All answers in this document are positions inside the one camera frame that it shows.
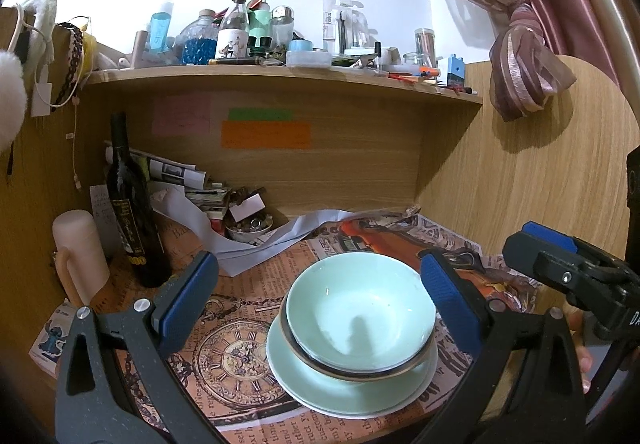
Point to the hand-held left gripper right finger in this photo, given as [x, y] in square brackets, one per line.
[450, 304]

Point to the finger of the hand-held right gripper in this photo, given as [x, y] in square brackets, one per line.
[550, 269]
[545, 234]

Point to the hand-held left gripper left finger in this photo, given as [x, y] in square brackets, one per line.
[190, 291]

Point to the mint green bowl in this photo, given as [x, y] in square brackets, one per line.
[360, 304]

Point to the white plate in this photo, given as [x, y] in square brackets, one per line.
[425, 392]

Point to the mint green plate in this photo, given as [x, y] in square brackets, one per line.
[300, 384]

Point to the brown plate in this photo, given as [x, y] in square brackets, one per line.
[320, 370]

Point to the person's right hand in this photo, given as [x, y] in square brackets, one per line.
[585, 364]

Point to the white paper sheet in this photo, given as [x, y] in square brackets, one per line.
[185, 219]

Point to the brown vintage newspaper sheet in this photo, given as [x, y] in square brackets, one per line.
[235, 354]

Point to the small bowl of trinkets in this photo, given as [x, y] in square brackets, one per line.
[247, 229]

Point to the stack of papers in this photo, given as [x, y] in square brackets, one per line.
[210, 201]

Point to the colour printed newspaper sheet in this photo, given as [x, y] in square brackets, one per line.
[380, 239]

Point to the dark wine bottle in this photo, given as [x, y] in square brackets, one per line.
[130, 214]

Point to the white card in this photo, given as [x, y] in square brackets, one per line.
[246, 208]

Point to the beige mug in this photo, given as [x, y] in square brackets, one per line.
[80, 249]

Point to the pale paper note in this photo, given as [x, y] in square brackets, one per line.
[102, 209]

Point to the light blue paper sheet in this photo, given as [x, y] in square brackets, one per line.
[300, 234]

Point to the rolled newspapers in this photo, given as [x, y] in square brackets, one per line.
[165, 168]

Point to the blue cartoon sticker card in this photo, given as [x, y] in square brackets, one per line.
[50, 339]

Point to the wooden shelf unit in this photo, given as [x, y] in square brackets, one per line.
[360, 173]

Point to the orange sticky note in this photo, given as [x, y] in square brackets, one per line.
[265, 134]

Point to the pink sticky note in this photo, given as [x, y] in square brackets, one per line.
[181, 113]

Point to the blue pencil sharpener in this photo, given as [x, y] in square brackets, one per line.
[455, 72]

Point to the green sticky note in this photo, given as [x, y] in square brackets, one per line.
[260, 114]

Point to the orange marker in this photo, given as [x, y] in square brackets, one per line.
[420, 70]

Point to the short glass jar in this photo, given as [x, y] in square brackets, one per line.
[414, 59]

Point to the tall jar of sticks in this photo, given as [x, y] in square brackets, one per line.
[424, 43]

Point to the gold and black pen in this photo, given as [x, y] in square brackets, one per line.
[235, 61]

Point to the white box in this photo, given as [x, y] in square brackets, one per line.
[390, 56]

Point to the white earbud case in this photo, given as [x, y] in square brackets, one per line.
[110, 61]

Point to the white tag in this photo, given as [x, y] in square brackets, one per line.
[41, 96]

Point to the glass bottle of blue beads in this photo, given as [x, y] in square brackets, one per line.
[200, 43]

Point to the brown cardboard tube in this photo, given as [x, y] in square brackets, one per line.
[139, 48]

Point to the small dark ink bottle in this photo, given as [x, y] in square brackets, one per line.
[251, 44]
[265, 43]

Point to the yellow roll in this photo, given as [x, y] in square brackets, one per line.
[90, 51]

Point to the clear plastic box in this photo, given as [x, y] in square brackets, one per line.
[307, 58]

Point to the clear white-labelled liquor bottle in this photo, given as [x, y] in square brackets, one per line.
[233, 33]

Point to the brown braided headband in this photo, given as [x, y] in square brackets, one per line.
[75, 53]

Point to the blue liquid bottle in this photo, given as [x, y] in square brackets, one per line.
[161, 28]

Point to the white pompom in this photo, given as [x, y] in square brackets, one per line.
[9, 98]

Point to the blue-lidded round box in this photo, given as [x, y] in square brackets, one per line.
[301, 45]

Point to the silver-capped clear bottle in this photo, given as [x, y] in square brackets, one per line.
[281, 26]

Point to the green pump bottle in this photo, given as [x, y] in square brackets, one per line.
[260, 18]

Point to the clear blister pack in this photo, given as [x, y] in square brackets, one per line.
[340, 23]

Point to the white fluffy headband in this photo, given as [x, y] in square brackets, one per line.
[42, 8]

